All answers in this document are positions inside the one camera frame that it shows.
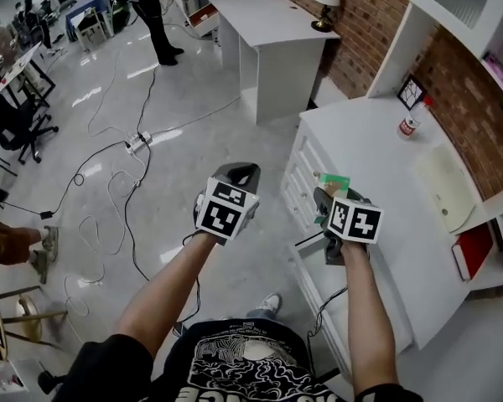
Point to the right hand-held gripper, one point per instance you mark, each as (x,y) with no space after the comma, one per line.
(356,222)

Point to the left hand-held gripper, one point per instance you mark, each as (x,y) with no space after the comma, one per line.
(218,218)

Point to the small green item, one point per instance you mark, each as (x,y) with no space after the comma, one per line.
(336,181)

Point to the long white desk drawer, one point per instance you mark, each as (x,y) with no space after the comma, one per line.
(323,291)

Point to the person's right forearm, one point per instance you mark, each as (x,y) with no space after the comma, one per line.
(366,308)

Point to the person's left forearm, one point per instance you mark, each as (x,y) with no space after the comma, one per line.
(172,283)

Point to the white desk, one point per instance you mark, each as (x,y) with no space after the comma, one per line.
(385,191)

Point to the wooden open drawer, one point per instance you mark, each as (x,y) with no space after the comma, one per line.
(202,18)

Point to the cream oval tray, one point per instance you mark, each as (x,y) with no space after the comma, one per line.
(446,187)

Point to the person's white shoe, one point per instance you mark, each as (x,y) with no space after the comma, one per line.
(270,303)

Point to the white power strip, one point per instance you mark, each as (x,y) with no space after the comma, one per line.
(138,142)

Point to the red capped clear bottle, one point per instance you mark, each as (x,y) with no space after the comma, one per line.
(410,125)

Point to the red book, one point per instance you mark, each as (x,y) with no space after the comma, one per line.
(473,251)

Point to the person's black printed shirt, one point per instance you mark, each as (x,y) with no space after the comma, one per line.
(243,367)

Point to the black power adapter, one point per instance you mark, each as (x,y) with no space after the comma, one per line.
(47,214)

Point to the white hutch shelf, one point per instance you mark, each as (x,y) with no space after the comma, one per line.
(406,27)

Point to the plain white table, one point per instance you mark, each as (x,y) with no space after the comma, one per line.
(268,23)

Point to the black office chair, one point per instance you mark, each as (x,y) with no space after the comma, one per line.
(12,124)

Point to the wooden stool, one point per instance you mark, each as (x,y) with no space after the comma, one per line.
(12,316)

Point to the blue cloth table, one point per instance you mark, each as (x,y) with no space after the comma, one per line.
(88,8)

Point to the black picture frame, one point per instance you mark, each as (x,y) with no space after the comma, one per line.
(411,92)

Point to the white frame chair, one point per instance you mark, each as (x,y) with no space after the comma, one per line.
(93,27)

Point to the black frame work table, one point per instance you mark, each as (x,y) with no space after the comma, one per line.
(23,67)

